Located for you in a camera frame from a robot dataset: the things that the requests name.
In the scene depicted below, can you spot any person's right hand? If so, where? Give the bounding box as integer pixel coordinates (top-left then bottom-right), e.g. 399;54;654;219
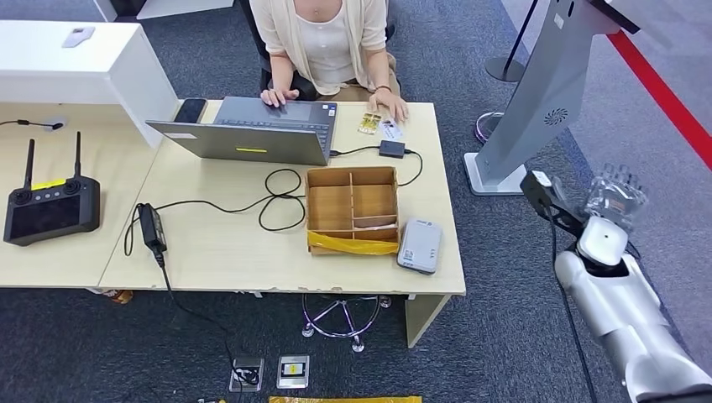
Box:
259;87;301;108

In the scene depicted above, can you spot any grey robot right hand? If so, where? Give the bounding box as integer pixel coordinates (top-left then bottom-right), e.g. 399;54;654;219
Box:
583;162;650;232

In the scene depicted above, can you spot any person's left hand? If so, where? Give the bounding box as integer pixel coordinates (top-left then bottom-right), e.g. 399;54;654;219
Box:
368;88;410;124

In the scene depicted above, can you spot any white ID card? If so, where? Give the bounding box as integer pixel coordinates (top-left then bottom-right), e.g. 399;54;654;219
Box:
380;118;405;141

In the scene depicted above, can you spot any gold patterned room key card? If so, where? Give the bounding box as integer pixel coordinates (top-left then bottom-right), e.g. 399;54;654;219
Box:
357;113;383;136

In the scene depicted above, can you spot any person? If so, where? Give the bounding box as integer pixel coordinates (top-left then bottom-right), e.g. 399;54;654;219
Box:
250;0;410;124

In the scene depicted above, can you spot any grey white card reader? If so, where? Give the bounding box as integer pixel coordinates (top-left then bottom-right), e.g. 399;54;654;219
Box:
396;217;444;276

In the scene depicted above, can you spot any black office chair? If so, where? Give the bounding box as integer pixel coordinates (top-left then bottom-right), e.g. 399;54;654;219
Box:
238;0;396;102

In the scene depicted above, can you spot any grey laptop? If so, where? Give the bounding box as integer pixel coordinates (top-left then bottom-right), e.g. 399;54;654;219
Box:
145;96;338;167

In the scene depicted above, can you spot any black smartphone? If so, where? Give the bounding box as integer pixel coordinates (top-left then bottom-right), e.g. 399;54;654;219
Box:
173;97;208;124

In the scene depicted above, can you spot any red barrier belt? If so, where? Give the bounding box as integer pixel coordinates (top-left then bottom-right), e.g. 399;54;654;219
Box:
606;29;712;170

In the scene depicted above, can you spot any wooden divided box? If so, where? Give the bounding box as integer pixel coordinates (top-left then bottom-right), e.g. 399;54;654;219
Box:
304;165;401;257

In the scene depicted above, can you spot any black stanchion pole with base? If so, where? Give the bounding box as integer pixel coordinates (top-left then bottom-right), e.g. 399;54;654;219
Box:
484;0;540;83

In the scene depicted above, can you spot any white furniture panel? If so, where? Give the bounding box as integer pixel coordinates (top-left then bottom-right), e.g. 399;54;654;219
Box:
92;0;235;24

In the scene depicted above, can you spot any silver kiosk stand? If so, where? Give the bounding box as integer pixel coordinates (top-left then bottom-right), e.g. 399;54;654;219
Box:
463;0;641;196

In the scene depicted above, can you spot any yellow tape strip on box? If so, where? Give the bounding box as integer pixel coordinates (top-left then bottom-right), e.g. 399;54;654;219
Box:
306;230;401;257

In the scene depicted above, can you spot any black power adapter brick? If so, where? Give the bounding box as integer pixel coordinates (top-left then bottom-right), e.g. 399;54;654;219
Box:
138;202;168;253

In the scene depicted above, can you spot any white counter block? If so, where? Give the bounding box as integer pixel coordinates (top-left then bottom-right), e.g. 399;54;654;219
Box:
0;19;181;149

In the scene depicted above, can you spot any small grey flat device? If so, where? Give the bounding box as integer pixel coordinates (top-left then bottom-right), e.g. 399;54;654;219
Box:
60;26;96;49

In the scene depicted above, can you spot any pale wooden desk leg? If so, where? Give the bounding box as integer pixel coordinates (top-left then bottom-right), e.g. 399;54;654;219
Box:
405;295;453;350

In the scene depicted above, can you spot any chrome stool base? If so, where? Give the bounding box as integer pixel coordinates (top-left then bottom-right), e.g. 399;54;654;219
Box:
301;295;393;354

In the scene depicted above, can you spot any black remote controller with antennas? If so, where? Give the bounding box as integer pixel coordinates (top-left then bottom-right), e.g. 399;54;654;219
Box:
3;131;102;248

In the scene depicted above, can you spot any silver floor socket box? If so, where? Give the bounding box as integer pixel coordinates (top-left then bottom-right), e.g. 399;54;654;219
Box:
276;355;311;390

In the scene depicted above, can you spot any yellow floor tape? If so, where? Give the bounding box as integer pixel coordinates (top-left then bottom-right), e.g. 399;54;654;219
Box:
270;395;424;403

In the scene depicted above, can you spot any chrome ring base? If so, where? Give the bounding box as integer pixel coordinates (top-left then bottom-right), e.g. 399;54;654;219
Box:
474;111;505;144

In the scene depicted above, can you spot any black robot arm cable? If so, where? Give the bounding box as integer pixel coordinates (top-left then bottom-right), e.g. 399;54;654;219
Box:
547;206;599;403

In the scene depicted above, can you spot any long looped black cable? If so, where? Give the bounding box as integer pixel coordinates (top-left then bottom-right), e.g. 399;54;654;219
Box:
123;149;424;258

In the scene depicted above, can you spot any black mains power cord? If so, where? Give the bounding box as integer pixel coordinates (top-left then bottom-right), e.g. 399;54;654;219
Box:
151;250;263;390

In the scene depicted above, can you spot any thin black plug cable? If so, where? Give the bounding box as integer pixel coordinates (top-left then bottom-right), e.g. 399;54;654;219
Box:
0;119;64;132

